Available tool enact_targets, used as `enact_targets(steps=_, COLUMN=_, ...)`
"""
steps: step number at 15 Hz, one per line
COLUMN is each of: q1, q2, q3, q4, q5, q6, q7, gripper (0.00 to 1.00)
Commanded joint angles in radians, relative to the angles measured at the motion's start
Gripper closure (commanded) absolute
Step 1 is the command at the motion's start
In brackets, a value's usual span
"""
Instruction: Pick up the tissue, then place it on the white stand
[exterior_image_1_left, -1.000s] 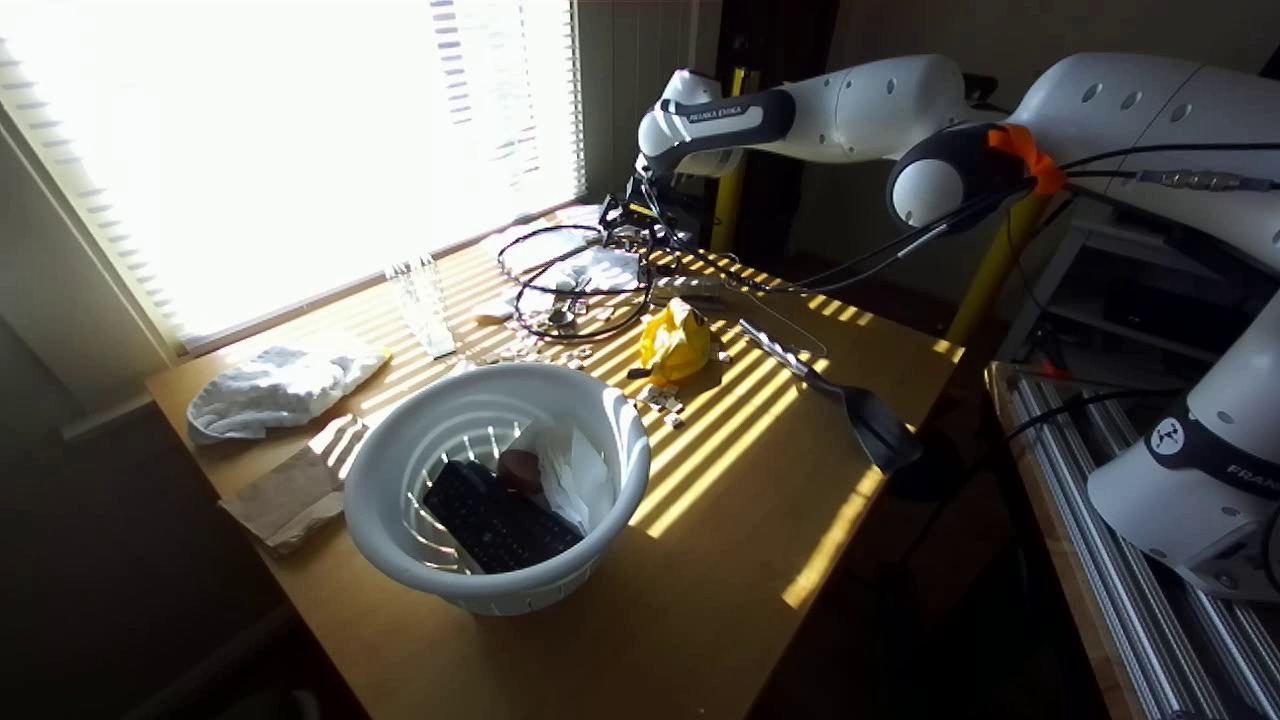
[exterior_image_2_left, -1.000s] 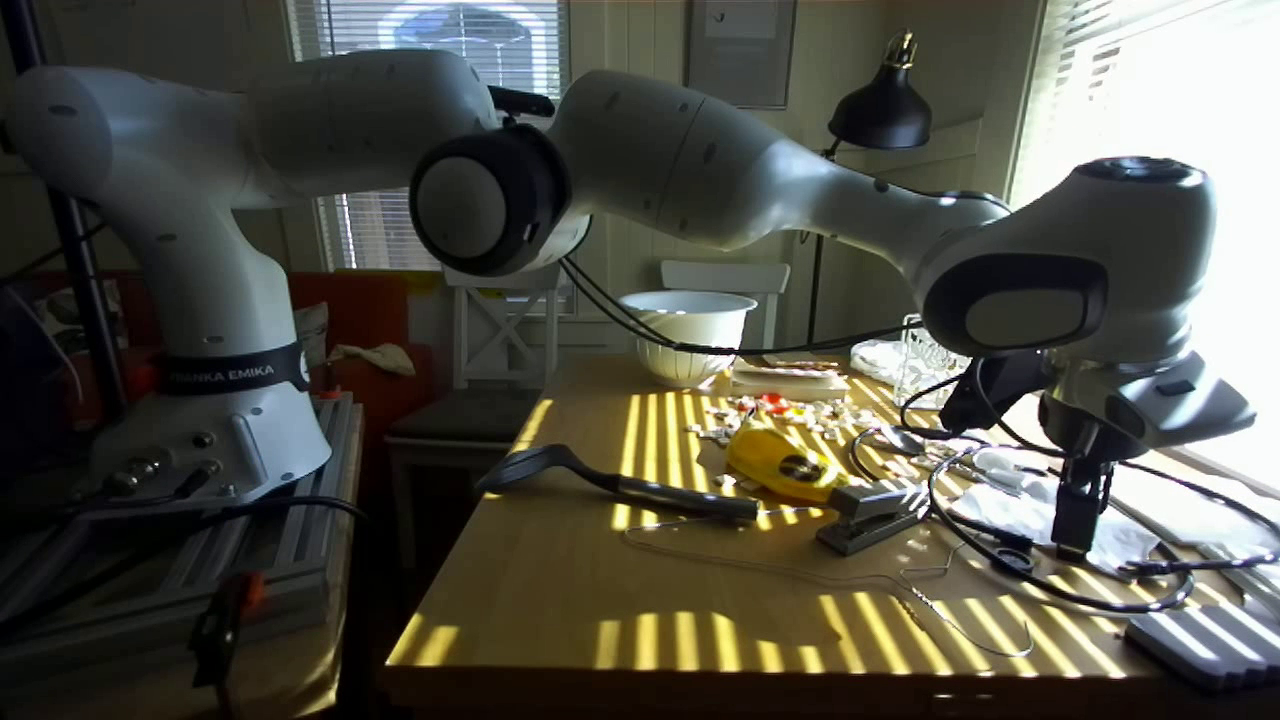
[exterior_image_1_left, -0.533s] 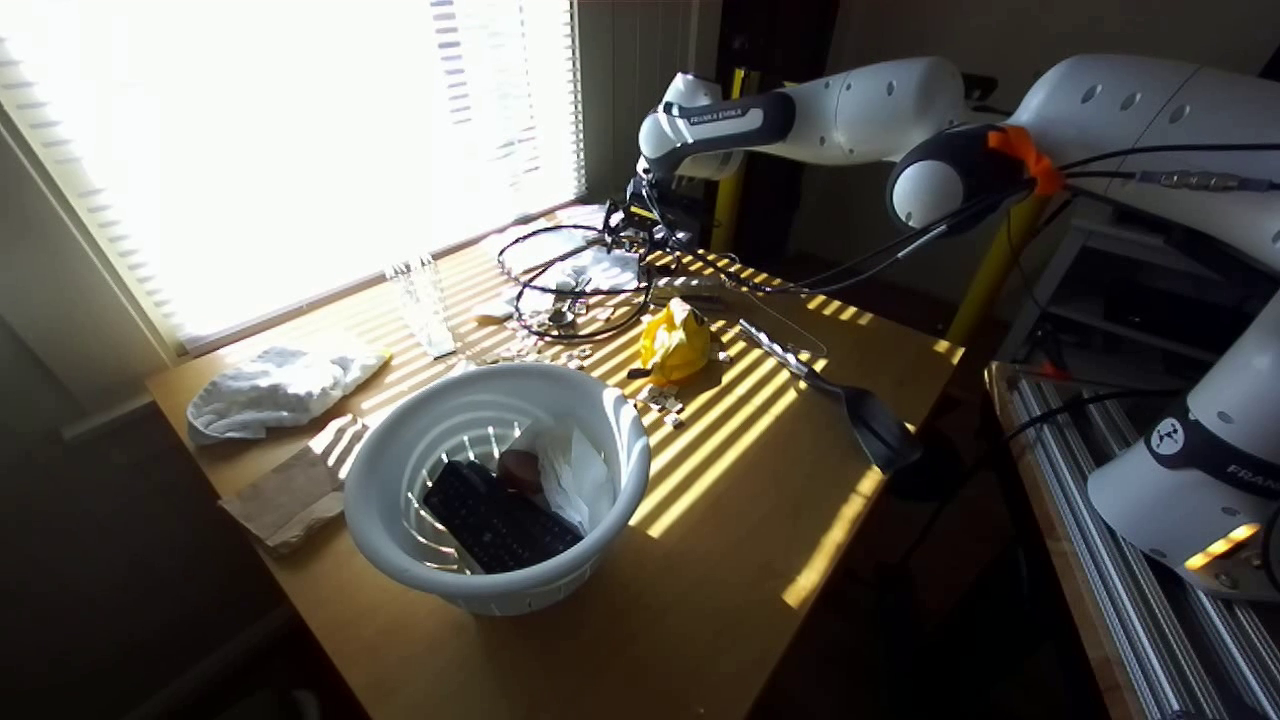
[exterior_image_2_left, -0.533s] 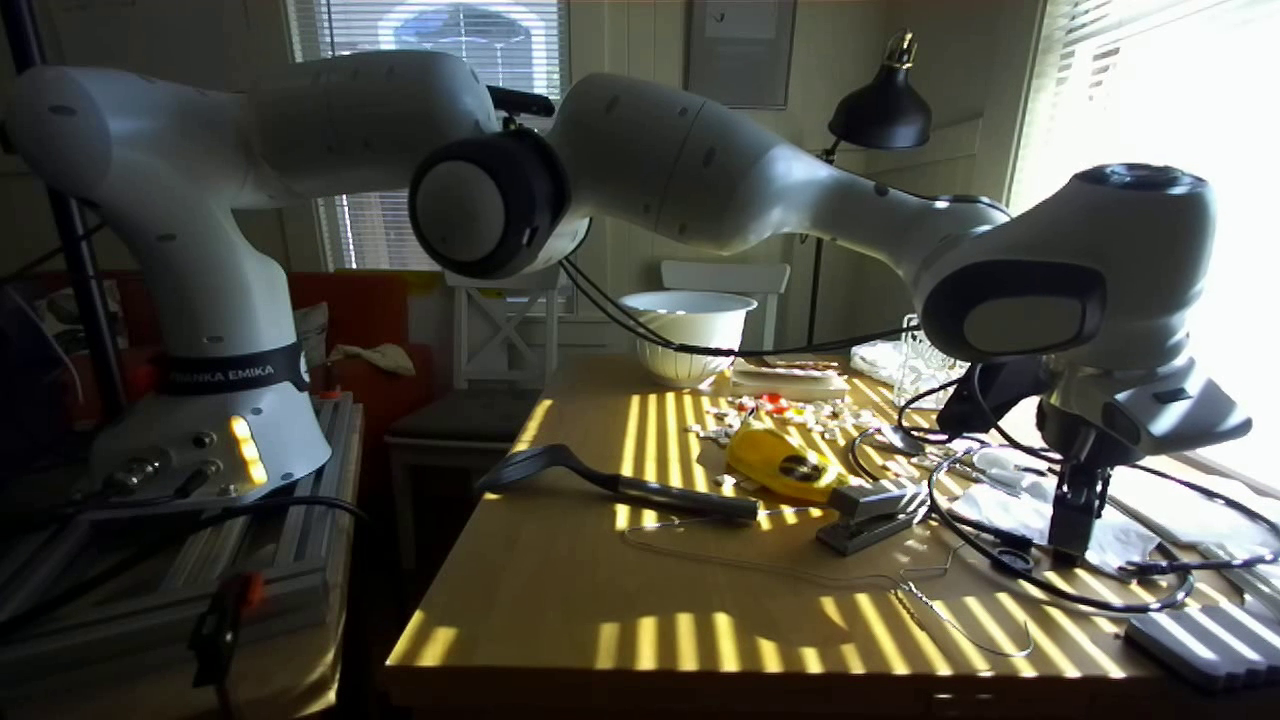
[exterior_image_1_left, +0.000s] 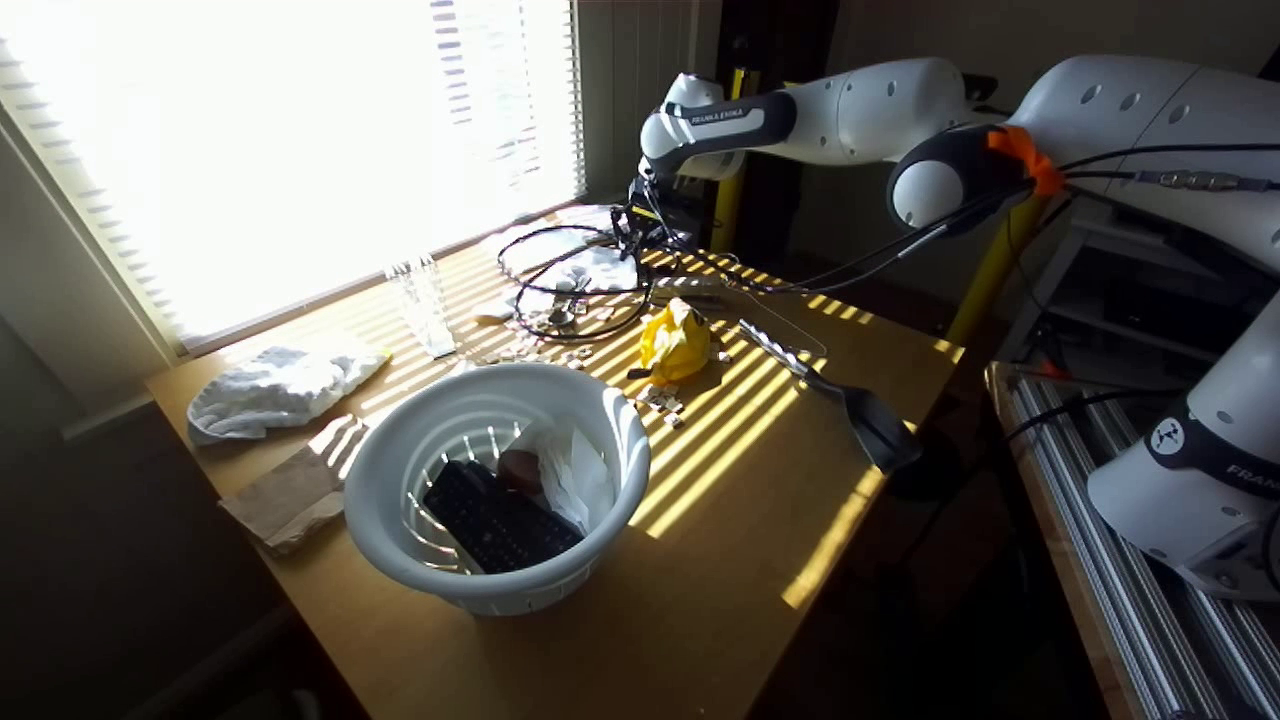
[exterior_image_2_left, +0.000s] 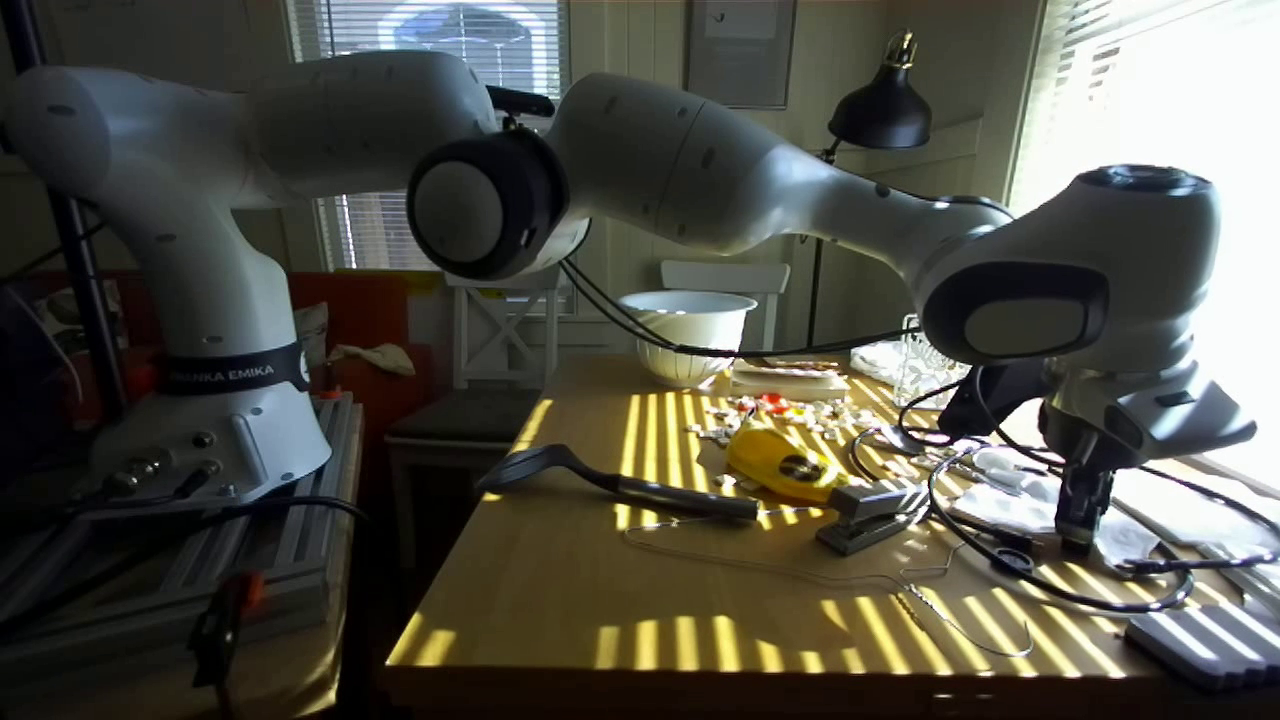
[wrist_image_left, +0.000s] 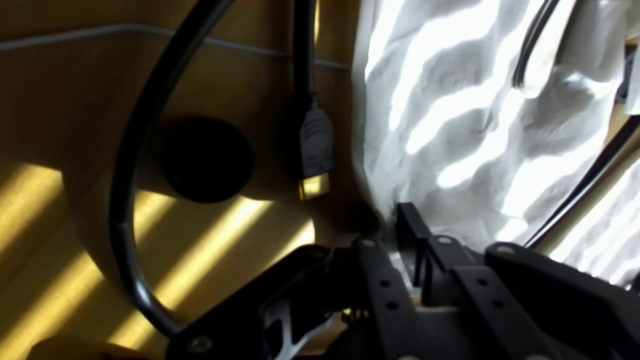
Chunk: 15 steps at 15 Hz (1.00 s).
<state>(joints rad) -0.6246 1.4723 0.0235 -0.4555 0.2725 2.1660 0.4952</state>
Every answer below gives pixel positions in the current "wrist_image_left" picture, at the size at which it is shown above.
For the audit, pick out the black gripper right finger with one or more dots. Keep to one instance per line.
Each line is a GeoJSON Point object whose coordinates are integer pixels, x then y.
{"type": "Point", "coordinates": [533, 301]}

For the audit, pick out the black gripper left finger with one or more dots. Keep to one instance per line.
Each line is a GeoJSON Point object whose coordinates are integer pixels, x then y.
{"type": "Point", "coordinates": [293, 313]}

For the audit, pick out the white tissue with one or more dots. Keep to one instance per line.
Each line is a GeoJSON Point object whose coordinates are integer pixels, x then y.
{"type": "Point", "coordinates": [480, 112]}

